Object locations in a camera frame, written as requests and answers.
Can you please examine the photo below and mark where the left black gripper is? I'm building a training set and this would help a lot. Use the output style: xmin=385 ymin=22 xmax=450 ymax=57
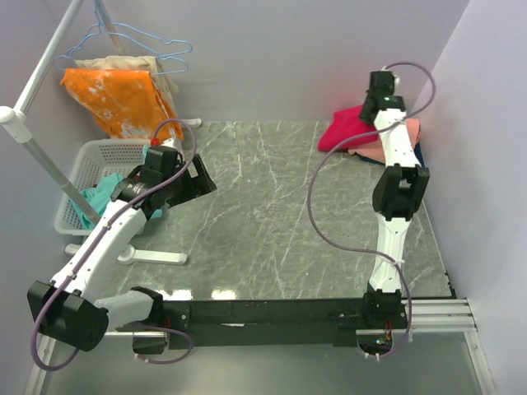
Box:
xmin=163 ymin=155 xmax=217 ymax=208

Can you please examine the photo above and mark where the magenta t-shirt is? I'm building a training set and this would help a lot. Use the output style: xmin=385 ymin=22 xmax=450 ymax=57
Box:
xmin=317 ymin=105 xmax=378 ymax=152

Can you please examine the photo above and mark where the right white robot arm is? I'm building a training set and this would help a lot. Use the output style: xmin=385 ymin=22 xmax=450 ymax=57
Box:
xmin=359 ymin=70 xmax=430 ymax=294

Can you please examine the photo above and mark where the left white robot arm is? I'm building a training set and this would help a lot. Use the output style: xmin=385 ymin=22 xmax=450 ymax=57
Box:
xmin=27 ymin=145 xmax=217 ymax=351

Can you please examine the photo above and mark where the folded salmon t-shirt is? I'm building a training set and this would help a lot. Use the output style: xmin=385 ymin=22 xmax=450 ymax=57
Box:
xmin=347 ymin=118 xmax=424 ymax=165

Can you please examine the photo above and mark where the folded navy t-shirt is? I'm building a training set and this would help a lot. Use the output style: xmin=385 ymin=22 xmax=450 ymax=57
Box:
xmin=349 ymin=142 xmax=425 ymax=166

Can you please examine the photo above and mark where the teal t-shirt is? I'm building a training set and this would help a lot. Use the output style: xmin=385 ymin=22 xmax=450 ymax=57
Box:
xmin=76 ymin=140 xmax=148 ymax=216

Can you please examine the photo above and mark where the white plastic laundry basket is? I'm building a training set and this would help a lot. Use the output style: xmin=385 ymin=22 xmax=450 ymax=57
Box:
xmin=54 ymin=139 xmax=148 ymax=236

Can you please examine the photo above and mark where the orange tie-dye cloth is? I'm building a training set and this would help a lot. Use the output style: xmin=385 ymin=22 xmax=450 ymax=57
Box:
xmin=61 ymin=68 xmax=184 ymax=142

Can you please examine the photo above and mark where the beige cloth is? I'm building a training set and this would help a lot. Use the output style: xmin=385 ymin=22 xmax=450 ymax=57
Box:
xmin=75 ymin=55 xmax=179 ymax=112

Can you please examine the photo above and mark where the white clothes rack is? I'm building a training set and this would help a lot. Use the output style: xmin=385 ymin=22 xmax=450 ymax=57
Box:
xmin=0 ymin=0 xmax=203 ymax=265

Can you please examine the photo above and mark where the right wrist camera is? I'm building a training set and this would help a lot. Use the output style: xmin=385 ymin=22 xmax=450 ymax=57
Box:
xmin=381 ymin=66 xmax=401 ymax=88

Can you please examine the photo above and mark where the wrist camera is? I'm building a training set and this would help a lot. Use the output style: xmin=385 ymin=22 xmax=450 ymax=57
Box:
xmin=150 ymin=134 xmax=182 ymax=152
xmin=381 ymin=66 xmax=401 ymax=88

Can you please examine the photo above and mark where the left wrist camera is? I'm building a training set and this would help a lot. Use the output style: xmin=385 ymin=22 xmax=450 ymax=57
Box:
xmin=150 ymin=134 xmax=182 ymax=152

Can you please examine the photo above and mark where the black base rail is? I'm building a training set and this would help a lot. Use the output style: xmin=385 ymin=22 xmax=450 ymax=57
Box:
xmin=155 ymin=295 xmax=412 ymax=347

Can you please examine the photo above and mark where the aluminium frame rail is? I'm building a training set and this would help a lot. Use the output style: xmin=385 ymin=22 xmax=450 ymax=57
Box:
xmin=25 ymin=299 xmax=495 ymax=394

